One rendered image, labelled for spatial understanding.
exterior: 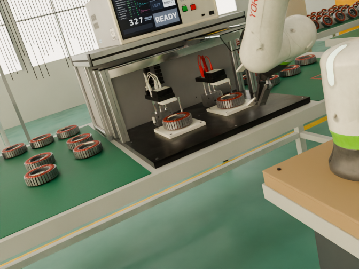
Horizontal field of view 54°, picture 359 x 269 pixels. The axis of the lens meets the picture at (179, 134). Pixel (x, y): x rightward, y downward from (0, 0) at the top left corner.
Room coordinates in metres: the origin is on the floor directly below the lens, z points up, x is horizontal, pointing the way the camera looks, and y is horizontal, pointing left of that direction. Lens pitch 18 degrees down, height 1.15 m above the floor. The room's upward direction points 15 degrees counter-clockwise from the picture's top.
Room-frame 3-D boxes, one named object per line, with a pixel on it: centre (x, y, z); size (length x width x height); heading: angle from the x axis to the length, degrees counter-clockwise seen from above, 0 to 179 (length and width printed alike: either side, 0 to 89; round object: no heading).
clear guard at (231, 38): (1.40, -0.29, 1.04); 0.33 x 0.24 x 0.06; 22
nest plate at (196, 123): (1.28, -0.01, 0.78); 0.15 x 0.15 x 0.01; 22
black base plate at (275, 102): (1.34, -0.11, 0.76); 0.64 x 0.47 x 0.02; 112
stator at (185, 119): (1.28, -0.01, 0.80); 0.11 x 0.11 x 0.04
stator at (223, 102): (1.37, -0.23, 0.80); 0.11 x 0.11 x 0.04
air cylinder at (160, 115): (1.41, 0.05, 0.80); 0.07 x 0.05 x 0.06; 112
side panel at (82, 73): (1.57, 0.33, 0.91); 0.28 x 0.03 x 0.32; 22
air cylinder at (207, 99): (1.50, -0.18, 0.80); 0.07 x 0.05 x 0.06; 112
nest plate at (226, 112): (1.37, -0.23, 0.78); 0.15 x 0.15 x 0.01; 22
